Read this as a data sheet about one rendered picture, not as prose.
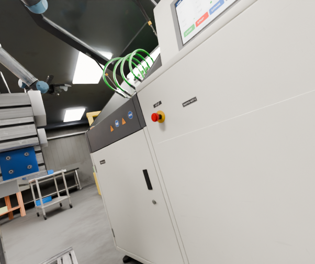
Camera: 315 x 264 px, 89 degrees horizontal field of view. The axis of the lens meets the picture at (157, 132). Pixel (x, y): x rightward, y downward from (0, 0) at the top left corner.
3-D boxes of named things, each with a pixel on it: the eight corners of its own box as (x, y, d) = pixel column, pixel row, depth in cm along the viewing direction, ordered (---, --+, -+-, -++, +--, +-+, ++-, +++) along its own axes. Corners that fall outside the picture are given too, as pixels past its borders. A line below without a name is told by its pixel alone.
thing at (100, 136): (91, 152, 120) (86, 132, 121) (97, 151, 123) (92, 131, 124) (141, 128, 76) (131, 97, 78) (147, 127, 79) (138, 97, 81)
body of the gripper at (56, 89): (56, 95, 144) (41, 93, 134) (55, 86, 144) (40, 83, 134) (61, 92, 140) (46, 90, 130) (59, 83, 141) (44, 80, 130)
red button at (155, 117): (151, 125, 65) (147, 113, 66) (158, 124, 68) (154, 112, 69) (159, 121, 62) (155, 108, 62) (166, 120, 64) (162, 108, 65)
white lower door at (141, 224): (115, 246, 114) (90, 153, 120) (118, 244, 116) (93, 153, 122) (188, 281, 69) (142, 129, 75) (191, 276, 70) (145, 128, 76)
